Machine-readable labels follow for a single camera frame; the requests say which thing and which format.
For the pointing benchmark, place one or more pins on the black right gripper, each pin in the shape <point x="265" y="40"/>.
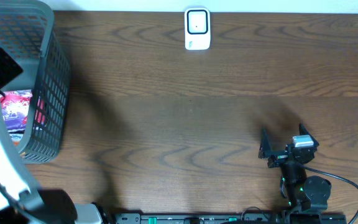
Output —
<point x="284" y="156"/>

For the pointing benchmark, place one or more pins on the purple red snack packet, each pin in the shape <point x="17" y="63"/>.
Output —
<point x="15" y="108"/>

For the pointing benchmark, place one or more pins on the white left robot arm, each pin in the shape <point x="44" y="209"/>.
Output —
<point x="22" y="200"/>

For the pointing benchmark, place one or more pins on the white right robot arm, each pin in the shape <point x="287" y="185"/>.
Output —
<point x="307" y="195"/>

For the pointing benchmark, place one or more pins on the white barcode scanner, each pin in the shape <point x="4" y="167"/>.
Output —
<point x="197" y="21"/>

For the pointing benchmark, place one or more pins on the grey plastic mesh basket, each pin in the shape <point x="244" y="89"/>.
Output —
<point x="27" y="36"/>

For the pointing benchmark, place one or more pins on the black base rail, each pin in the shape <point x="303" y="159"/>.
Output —
<point x="252" y="217"/>

